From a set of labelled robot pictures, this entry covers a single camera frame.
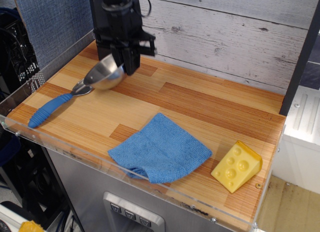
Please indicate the white grooved appliance top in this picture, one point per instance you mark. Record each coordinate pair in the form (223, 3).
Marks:
(303, 119)

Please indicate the dark grey left post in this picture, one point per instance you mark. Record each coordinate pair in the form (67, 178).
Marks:
(101, 27)

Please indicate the dark grey post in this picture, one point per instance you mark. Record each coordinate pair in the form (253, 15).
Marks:
(302, 61)
(101, 27)

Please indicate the black plastic crate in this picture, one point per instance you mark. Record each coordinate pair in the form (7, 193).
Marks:
(18, 62)

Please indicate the yellow plastic cheese wedge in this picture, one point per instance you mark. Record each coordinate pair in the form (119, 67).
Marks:
(239, 165)

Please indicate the blue-handled metal spoon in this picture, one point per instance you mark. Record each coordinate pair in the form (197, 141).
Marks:
(46, 110)

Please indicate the stainless steel two-handled bowl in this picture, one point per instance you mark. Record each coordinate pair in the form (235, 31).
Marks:
(104, 75)

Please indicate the yellow object bottom left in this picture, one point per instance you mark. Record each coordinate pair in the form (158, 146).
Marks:
(30, 226)

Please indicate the blue microfiber cloth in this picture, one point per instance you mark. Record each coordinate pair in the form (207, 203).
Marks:
(161, 151)

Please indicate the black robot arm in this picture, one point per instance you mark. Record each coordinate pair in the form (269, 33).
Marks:
(117, 0)

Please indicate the clear acrylic table guard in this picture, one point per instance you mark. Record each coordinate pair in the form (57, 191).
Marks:
(217, 110)

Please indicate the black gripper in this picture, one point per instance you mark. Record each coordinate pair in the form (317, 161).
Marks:
(126, 28)

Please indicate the silver dispenser button panel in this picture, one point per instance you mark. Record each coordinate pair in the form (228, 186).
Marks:
(124, 215)

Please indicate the dark grey right post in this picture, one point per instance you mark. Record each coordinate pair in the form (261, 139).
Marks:
(302, 61)

